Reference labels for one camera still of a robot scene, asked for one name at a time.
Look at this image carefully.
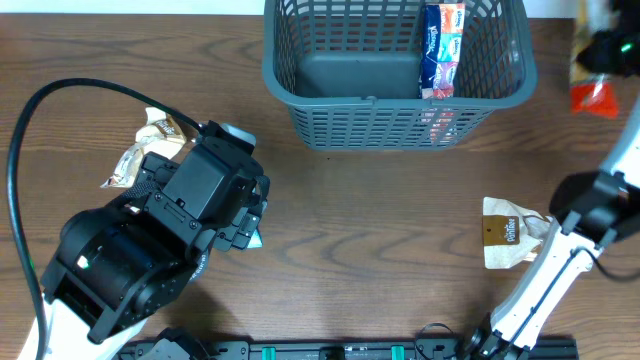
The blue tissue pack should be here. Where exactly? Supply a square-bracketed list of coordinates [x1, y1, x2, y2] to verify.
[420, 3, 466, 99]

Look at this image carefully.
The beige dried mushroom bag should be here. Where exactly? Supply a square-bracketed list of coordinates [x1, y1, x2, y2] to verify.
[482, 197, 553, 270]

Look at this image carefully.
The orange noodle packet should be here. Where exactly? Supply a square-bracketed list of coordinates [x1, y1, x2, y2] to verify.
[569, 0, 620, 119]

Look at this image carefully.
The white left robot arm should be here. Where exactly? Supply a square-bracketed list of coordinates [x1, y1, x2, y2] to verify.
[20, 123, 269, 359]

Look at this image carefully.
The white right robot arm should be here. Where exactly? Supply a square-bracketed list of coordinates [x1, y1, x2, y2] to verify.
[454, 1, 639, 359]

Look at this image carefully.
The teal wrapped packet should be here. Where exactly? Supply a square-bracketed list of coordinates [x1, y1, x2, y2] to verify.
[247, 229, 263, 249]

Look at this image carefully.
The crumpled beige snack bag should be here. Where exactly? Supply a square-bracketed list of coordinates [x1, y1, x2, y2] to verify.
[101, 107, 187, 188]

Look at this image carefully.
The grey plastic basket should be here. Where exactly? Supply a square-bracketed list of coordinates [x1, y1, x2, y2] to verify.
[262, 0, 537, 151]

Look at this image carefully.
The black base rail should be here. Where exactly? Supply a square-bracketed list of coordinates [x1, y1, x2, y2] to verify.
[113, 328, 579, 360]

